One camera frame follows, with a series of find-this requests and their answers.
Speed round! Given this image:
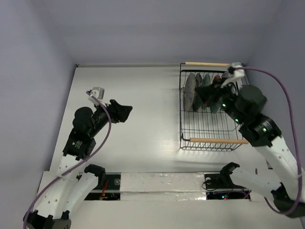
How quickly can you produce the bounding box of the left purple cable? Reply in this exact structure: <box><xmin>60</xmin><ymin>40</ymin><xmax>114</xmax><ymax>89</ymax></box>
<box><xmin>23</xmin><ymin>95</ymin><xmax>112</xmax><ymax>226</ymax></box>

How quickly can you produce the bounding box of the blue white floral plate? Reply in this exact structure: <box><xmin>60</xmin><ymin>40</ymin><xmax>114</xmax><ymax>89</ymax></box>
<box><xmin>221</xmin><ymin>72</ymin><xmax>230</xmax><ymax>82</ymax></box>

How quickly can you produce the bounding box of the red teal flower plate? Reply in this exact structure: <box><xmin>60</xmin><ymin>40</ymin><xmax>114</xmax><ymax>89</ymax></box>
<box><xmin>210</xmin><ymin>75</ymin><xmax>221</xmax><ymax>114</ymax></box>

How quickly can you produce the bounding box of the dark blue blossom plate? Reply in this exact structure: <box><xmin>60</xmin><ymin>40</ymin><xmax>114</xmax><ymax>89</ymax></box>
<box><xmin>192</xmin><ymin>73</ymin><xmax>203</xmax><ymax>112</ymax></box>

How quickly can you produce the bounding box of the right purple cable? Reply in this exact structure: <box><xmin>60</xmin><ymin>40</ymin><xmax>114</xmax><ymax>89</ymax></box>
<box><xmin>234</xmin><ymin>67</ymin><xmax>305</xmax><ymax>214</ymax></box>

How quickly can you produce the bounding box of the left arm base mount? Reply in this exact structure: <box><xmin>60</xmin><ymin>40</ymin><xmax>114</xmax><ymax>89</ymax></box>
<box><xmin>85</xmin><ymin>173</ymin><xmax>121</xmax><ymax>201</ymax></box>

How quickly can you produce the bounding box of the black wire dish rack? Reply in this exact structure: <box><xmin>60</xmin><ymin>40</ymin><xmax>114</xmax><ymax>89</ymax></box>
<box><xmin>179</xmin><ymin>63</ymin><xmax>248</xmax><ymax>151</ymax></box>

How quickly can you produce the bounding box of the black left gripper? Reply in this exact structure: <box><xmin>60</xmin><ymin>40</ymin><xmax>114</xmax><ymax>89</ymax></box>
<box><xmin>89</xmin><ymin>99</ymin><xmax>132</xmax><ymax>137</ymax></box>

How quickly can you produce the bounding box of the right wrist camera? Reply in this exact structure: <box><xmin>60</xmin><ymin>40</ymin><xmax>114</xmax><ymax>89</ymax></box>
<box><xmin>221</xmin><ymin>62</ymin><xmax>245</xmax><ymax>88</ymax></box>

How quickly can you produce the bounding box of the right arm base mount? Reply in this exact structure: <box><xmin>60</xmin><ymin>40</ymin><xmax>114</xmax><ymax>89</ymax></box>
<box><xmin>202</xmin><ymin>162</ymin><xmax>251</xmax><ymax>200</ymax></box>

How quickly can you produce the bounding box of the purple cable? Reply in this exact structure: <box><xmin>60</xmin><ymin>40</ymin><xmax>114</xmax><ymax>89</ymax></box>
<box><xmin>23</xmin><ymin>95</ymin><xmax>112</xmax><ymax>226</ymax></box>
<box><xmin>234</xmin><ymin>67</ymin><xmax>305</xmax><ymax>214</ymax></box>

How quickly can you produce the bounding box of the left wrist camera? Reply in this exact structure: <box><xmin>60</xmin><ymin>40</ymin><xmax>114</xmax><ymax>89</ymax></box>
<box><xmin>86</xmin><ymin>87</ymin><xmax>105</xmax><ymax>105</ymax></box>

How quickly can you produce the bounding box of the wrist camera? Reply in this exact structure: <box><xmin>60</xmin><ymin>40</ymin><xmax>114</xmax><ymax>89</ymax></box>
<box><xmin>221</xmin><ymin>62</ymin><xmax>245</xmax><ymax>88</ymax></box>
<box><xmin>86</xmin><ymin>87</ymin><xmax>105</xmax><ymax>105</ymax></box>

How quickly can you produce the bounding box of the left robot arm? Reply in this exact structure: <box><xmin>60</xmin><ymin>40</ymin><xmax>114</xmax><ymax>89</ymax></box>
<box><xmin>23</xmin><ymin>96</ymin><xmax>132</xmax><ymax>229</ymax></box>

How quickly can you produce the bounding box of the grey deer plate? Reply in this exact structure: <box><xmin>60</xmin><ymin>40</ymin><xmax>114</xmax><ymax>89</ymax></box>
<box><xmin>183</xmin><ymin>73</ymin><xmax>196</xmax><ymax>111</ymax></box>

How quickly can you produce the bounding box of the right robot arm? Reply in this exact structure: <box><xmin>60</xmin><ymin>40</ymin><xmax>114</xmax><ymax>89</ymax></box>
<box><xmin>195</xmin><ymin>83</ymin><xmax>305</xmax><ymax>219</ymax></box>

